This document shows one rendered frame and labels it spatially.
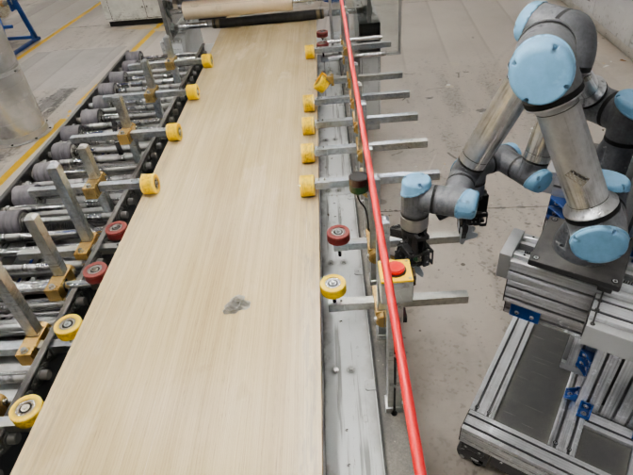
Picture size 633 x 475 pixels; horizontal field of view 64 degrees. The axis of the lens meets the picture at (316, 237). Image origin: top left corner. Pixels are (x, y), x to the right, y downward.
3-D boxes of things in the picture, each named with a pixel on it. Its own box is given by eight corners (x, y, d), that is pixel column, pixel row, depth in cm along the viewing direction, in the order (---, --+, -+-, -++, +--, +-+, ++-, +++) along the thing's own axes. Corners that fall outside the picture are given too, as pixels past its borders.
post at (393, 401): (399, 398, 143) (403, 285, 115) (402, 414, 140) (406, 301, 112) (384, 399, 144) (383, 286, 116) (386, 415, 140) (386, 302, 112)
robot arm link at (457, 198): (483, 176, 128) (440, 171, 132) (476, 201, 120) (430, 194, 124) (479, 202, 133) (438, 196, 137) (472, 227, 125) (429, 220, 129)
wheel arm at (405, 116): (416, 117, 229) (416, 109, 227) (417, 121, 226) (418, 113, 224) (307, 126, 232) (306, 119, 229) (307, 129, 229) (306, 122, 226)
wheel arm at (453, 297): (465, 298, 160) (466, 287, 157) (467, 305, 157) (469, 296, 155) (329, 306, 162) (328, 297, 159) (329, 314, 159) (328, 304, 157)
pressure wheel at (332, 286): (333, 294, 164) (331, 269, 157) (352, 305, 160) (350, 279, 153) (317, 309, 160) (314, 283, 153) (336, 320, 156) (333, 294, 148)
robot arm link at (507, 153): (528, 172, 159) (501, 183, 155) (503, 157, 167) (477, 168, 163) (533, 151, 154) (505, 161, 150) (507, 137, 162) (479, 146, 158)
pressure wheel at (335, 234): (350, 247, 182) (348, 221, 175) (351, 262, 176) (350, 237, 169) (328, 249, 183) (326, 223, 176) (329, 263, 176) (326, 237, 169)
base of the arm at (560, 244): (618, 240, 137) (629, 210, 131) (608, 273, 128) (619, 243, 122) (559, 224, 144) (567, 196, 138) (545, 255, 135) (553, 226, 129)
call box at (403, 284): (408, 283, 117) (409, 257, 112) (413, 304, 111) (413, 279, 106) (378, 285, 117) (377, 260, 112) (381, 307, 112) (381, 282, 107)
